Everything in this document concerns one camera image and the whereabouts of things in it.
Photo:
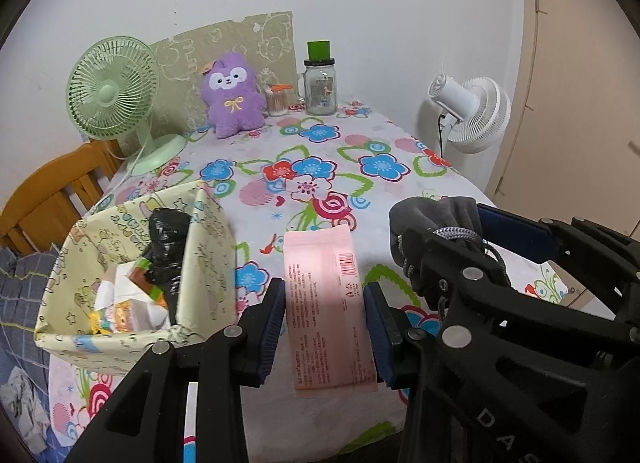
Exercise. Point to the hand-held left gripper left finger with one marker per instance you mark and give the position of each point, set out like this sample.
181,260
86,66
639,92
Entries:
270,328

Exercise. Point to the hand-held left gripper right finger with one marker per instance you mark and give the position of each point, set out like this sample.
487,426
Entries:
380,333

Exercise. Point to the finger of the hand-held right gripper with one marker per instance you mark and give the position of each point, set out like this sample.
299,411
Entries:
465,278
515,233

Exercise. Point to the pink tissue packet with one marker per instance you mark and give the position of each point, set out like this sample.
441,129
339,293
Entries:
325,303

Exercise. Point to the yellow cartoon fabric storage box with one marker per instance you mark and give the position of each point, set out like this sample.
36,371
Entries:
210,263

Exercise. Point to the black plastic bag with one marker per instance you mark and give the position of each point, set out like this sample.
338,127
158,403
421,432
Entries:
167,253

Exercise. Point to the yellow cartoon bear packet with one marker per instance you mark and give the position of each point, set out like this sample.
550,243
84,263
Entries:
122,318

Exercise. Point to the white desk fan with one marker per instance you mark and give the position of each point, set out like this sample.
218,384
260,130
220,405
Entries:
475,113

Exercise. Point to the floral tablecloth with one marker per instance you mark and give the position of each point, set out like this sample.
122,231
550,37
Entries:
320,193

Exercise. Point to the beige wardrobe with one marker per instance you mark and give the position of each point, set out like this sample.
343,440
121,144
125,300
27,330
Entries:
580,68

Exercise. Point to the cotton swab container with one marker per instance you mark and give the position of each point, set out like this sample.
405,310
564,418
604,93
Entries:
277,100

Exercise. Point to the purple plush toy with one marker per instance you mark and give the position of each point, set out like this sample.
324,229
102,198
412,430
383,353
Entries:
232,98

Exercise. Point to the glass mug jar green lid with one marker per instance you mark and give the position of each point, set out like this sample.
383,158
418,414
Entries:
320,88

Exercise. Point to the blue plaid blanket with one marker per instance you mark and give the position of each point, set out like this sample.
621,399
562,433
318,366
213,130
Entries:
20,293

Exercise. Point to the white crumpled cloth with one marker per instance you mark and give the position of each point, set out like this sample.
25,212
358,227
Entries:
22,403

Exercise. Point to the wooden chair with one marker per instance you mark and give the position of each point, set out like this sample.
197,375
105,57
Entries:
45,193

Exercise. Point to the green desk fan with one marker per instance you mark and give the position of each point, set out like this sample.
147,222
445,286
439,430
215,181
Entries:
107,93

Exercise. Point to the green cartoon wall sheet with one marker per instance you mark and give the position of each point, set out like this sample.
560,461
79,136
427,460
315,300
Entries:
175,58

